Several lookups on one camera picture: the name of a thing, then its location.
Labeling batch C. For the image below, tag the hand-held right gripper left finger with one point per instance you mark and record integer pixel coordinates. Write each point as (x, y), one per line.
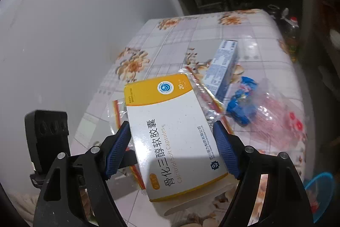
(117, 150)

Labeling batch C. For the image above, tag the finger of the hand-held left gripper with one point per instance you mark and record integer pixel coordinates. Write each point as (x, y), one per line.
(130, 159)

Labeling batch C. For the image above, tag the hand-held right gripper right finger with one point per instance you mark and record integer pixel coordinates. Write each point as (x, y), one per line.
(225, 150)

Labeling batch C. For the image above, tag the white and yellow medicine box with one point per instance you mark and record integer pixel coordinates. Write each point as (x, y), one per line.
(172, 120)

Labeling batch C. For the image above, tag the blue and white carton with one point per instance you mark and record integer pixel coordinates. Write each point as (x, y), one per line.
(220, 70)

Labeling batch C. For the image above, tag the blue plastic basket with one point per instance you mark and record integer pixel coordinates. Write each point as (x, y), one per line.
(318, 184)

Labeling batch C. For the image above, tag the blue crumpled wrapper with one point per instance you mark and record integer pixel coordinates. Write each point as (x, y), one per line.
(243, 107)

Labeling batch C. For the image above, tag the clear bag with pink print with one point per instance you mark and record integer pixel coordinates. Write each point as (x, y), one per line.
(279, 115)

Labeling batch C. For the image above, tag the floral table cover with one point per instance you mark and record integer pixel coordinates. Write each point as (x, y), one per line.
(170, 48)

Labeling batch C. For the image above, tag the cooking oil bottle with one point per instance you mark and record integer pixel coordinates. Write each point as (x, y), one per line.
(290, 38)

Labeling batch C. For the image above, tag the dark ceramic jar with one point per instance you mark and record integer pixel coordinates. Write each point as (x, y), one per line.
(273, 13)

